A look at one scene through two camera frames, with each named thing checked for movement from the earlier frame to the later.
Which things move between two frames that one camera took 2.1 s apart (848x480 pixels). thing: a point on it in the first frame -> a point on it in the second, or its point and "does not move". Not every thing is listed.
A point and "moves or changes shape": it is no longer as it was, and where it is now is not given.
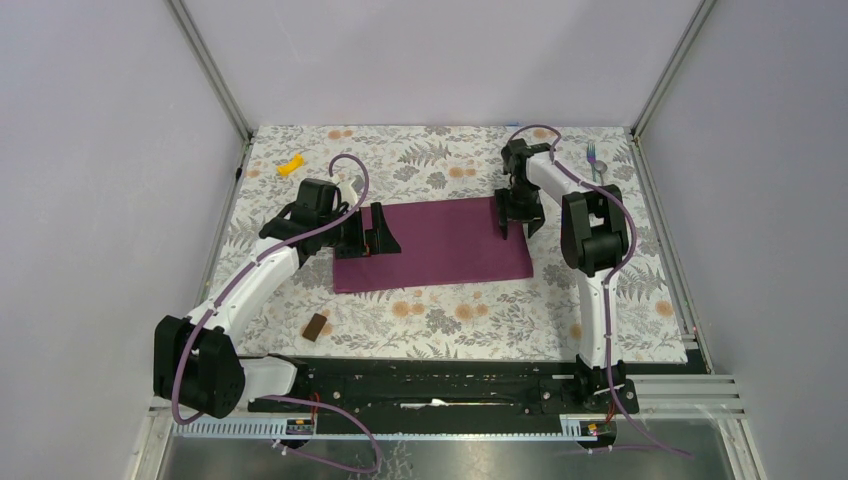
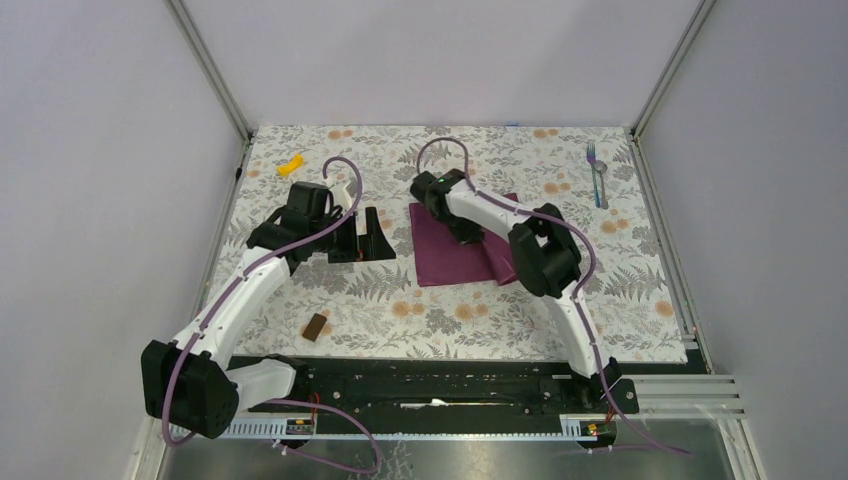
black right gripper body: (524, 201) -> (464, 231)
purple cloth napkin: (440, 242) moves or changes shape
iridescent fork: (591, 153) does not move
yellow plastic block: (286, 169) does not move
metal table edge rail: (451, 390) does not move
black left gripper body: (348, 237) does not move
